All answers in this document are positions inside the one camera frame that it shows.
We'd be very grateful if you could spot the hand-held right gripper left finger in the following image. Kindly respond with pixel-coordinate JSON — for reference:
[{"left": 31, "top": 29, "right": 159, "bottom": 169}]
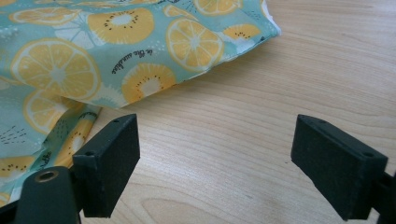
[{"left": 72, "top": 113, "right": 141, "bottom": 218}]

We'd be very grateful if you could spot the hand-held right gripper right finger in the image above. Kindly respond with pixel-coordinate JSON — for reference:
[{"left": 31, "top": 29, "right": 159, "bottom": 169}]
[{"left": 290, "top": 114, "right": 389, "bottom": 221}]

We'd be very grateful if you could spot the teal citrus print fabric bag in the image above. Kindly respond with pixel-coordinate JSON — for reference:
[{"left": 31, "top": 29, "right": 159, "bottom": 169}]
[{"left": 0, "top": 0, "right": 283, "bottom": 208}]

